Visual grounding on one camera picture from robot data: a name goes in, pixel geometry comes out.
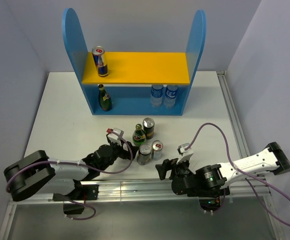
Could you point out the black gold can front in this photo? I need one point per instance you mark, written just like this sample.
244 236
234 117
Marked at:
144 154

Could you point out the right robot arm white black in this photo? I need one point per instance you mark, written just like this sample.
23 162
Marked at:
212 181

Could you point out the aluminium rail right side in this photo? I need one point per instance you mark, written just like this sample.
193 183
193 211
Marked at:
242 144

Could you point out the green glass bottle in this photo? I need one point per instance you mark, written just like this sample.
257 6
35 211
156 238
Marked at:
104 99
138 136

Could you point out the aluminium rail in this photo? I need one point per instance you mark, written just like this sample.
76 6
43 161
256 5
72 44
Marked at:
145 190
242 144

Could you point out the blue shelf with yellow board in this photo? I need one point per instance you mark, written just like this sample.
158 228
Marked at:
131 74

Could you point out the blue silver energy drink can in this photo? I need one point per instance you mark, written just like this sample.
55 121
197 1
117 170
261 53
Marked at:
100 61

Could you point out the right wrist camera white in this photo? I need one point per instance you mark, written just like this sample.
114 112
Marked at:
185 153

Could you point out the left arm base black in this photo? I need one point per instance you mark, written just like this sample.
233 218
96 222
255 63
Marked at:
78 201

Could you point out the black gold can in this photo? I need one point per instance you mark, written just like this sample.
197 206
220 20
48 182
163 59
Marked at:
144 154
148 127

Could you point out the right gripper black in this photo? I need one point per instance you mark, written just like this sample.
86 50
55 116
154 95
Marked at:
168 165

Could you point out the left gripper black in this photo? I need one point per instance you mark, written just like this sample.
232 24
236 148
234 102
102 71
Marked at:
125 153

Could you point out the silver red-top can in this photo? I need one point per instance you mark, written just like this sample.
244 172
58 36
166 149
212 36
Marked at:
157 150

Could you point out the water bottle blue label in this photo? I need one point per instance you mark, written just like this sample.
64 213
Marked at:
156 95
170 96

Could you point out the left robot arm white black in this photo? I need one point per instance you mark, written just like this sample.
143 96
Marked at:
38 173

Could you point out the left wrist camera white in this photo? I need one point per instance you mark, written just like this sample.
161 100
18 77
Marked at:
114 136

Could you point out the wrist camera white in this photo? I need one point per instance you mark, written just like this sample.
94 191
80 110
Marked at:
185 153
114 136

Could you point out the aluminium rail front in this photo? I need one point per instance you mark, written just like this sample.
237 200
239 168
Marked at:
145 190

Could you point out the right water bottle blue label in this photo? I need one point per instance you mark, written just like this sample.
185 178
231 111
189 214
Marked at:
170 96

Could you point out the left water bottle blue label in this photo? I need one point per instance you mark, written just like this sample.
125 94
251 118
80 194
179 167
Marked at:
156 95

